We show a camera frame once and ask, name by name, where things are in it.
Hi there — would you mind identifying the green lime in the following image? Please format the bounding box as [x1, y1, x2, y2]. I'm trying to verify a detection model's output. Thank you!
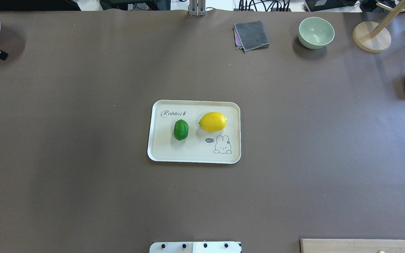
[173, 119, 189, 141]

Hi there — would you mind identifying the yellow lemon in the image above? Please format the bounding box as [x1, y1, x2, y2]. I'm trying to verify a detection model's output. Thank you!
[198, 112, 227, 132]

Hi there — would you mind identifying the cream rabbit tray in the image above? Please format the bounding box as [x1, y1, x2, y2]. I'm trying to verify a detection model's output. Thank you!
[147, 99, 241, 164]

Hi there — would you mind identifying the grey folded cloth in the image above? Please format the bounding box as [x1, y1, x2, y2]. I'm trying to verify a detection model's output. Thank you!
[233, 20, 270, 52]

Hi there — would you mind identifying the mint green bowl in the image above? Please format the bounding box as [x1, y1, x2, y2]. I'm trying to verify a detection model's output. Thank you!
[298, 17, 335, 50]

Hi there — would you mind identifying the wooden cutting board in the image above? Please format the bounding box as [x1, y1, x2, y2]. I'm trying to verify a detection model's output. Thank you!
[300, 239, 405, 253]

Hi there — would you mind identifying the wooden mug tree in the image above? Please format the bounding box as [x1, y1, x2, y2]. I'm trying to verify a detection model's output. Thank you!
[352, 0, 405, 53]

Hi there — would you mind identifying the aluminium frame post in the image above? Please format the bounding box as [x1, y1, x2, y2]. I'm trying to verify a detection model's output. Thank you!
[188, 0, 206, 16]

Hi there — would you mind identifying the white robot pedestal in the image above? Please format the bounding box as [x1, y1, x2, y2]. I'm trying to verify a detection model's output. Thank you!
[149, 241, 242, 253]

